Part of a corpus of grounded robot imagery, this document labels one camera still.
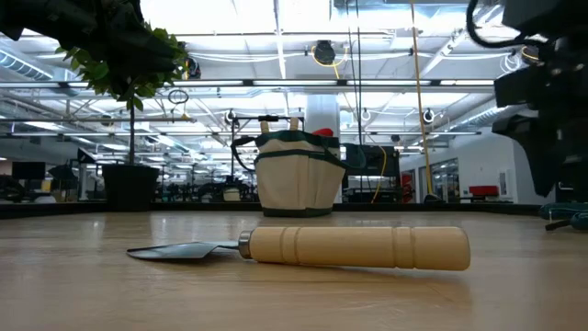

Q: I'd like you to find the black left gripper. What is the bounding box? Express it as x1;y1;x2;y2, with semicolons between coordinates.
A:
91;0;178;91

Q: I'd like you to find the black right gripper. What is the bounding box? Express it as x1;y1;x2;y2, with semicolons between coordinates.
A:
491;63;588;199

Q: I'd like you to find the beige green gardening tote bag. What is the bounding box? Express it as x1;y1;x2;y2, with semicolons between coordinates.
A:
229;130;367;219

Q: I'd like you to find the red box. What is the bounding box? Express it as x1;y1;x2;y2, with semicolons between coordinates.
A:
468;185;500;198

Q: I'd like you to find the green leafy potted tree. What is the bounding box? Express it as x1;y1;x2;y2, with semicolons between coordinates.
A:
54;25;189;166

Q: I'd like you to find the black plant pot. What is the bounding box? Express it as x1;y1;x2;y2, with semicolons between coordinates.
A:
100;164;161;211

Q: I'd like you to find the yellow hanging pole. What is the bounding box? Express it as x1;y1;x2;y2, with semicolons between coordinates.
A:
410;0;443;206

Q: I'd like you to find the dark computer monitor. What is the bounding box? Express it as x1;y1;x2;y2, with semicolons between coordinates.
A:
11;161;47;181

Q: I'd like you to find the white building pillar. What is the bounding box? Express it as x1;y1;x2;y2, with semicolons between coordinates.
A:
305;94;344;203

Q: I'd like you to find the teal object with black handle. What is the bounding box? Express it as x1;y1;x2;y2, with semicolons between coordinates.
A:
537;200;588;232

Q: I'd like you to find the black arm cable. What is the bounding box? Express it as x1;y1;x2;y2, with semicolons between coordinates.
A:
466;0;534;50

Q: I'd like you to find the black metal table frame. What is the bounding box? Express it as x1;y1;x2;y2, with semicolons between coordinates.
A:
0;200;543;220

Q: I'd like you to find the black ceiling cable reel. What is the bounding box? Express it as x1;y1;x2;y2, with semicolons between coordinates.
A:
313;40;337;65

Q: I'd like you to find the wooden-handled steel trowel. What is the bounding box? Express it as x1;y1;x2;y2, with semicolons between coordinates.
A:
126;225;472;272

